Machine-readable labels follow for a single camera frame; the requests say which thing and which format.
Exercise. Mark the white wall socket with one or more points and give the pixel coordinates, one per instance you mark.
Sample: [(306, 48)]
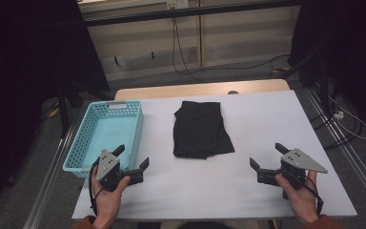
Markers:
[(177, 4)]

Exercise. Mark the white table mat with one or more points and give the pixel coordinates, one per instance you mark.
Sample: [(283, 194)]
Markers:
[(203, 178)]

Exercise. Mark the person's right hand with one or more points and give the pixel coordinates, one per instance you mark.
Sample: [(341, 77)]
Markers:
[(301, 200)]

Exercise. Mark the black cloth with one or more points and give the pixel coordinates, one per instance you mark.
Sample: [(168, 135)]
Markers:
[(200, 130)]

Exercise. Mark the black tripod stand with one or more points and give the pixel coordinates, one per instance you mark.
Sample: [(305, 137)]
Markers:
[(64, 105)]

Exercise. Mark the beige wooden cabinet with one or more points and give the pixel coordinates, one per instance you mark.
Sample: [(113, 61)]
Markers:
[(241, 38)]

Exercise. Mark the person's left hand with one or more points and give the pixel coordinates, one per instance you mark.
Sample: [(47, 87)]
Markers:
[(108, 203)]

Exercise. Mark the black metal stand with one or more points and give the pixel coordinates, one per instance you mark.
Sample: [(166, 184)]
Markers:
[(322, 82)]

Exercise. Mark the black horizontal bar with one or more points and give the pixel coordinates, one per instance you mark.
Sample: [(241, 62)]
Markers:
[(184, 12)]

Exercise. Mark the aluminium floor rail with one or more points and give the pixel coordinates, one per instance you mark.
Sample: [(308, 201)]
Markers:
[(352, 152), (49, 181)]

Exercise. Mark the teal plastic basket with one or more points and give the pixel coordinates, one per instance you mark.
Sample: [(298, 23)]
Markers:
[(108, 130)]

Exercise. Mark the black curtain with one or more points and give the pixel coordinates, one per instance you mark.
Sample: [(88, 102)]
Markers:
[(19, 79), (355, 47)]

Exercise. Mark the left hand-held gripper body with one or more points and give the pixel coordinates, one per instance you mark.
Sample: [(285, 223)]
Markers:
[(107, 167)]

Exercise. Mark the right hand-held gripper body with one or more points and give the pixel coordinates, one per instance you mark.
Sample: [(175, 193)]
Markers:
[(294, 165)]

